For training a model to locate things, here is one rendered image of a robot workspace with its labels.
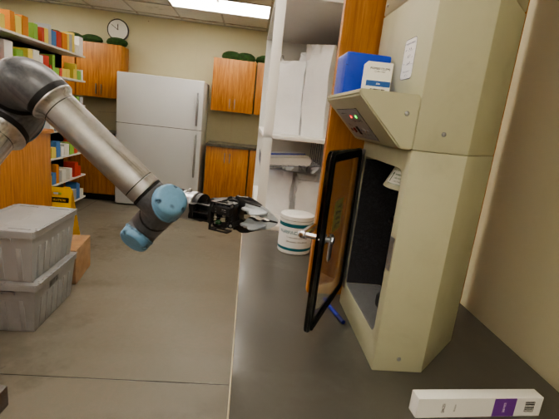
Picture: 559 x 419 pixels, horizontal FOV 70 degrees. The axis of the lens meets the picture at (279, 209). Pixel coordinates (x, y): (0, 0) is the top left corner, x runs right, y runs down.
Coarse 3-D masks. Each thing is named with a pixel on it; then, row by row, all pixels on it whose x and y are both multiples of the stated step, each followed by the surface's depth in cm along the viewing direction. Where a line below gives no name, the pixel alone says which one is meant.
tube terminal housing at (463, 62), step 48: (432, 0) 71; (480, 0) 69; (384, 48) 95; (432, 48) 70; (480, 48) 71; (432, 96) 72; (480, 96) 73; (432, 144) 74; (480, 144) 80; (432, 192) 76; (480, 192) 89; (432, 240) 79; (384, 288) 82; (432, 288) 81; (384, 336) 83; (432, 336) 86
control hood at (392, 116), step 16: (336, 96) 91; (352, 96) 77; (368, 96) 71; (384, 96) 72; (400, 96) 72; (416, 96) 72; (368, 112) 75; (384, 112) 72; (400, 112) 72; (416, 112) 73; (384, 128) 73; (400, 128) 73; (384, 144) 81; (400, 144) 74
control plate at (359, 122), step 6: (354, 108) 82; (342, 114) 97; (348, 114) 91; (354, 114) 85; (348, 120) 96; (354, 120) 89; (360, 120) 84; (354, 126) 95; (360, 126) 89; (366, 126) 84; (354, 132) 99; (372, 132) 83; (366, 138) 92; (372, 138) 87
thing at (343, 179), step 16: (352, 160) 96; (336, 176) 84; (352, 176) 100; (336, 192) 87; (352, 192) 103; (320, 208) 80; (336, 208) 90; (320, 224) 80; (336, 224) 93; (336, 240) 96; (336, 256) 100; (320, 272) 87; (336, 272) 104; (320, 288) 90; (320, 304) 94; (304, 320) 85
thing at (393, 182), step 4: (396, 168) 89; (392, 172) 90; (396, 172) 88; (400, 172) 87; (388, 176) 91; (392, 176) 89; (396, 176) 87; (400, 176) 86; (388, 180) 89; (392, 180) 88; (396, 180) 87; (400, 180) 86; (384, 184) 91; (388, 184) 89; (392, 184) 88; (396, 184) 87; (388, 188) 88; (392, 188) 87; (396, 188) 86
